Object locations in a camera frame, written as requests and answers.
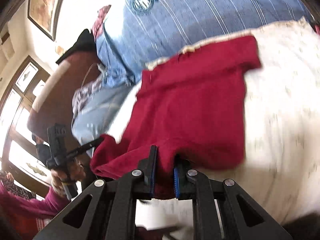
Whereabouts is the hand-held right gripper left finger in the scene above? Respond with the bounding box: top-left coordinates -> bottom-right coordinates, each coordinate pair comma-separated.
34,145 -> 158,240

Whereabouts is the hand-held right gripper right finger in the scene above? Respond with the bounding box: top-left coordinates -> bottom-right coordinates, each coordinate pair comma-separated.
173,155 -> 293,240

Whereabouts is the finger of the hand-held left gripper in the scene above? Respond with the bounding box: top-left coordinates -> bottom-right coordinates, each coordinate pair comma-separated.
66,137 -> 103,158

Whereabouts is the dark red small garment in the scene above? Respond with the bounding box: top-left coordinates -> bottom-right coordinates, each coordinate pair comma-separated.
89,35 -> 262,200

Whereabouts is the person's left forearm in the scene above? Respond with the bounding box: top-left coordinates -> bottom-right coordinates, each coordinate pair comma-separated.
0,177 -> 70,220

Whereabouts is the person's left hand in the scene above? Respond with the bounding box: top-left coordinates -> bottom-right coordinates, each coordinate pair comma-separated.
50,162 -> 87,196

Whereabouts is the light blue cloth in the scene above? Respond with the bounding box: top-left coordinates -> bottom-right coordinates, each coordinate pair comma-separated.
71,80 -> 140,143

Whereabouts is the brown headboard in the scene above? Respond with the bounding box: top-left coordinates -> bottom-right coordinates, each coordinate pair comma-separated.
27,52 -> 105,140

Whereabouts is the wooden framed window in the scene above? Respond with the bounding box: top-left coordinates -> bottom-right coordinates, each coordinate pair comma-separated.
0,55 -> 50,188

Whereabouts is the purple patterned cloth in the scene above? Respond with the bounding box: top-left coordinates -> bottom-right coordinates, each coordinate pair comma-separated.
72,76 -> 109,112

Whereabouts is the black cloth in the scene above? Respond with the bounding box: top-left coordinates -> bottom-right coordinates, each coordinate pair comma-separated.
55,29 -> 98,64

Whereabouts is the blue plaid quilt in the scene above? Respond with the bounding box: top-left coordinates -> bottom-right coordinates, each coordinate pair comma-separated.
96,0 -> 313,85

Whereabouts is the framed wall picture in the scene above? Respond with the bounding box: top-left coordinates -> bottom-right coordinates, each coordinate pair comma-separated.
27,0 -> 73,42

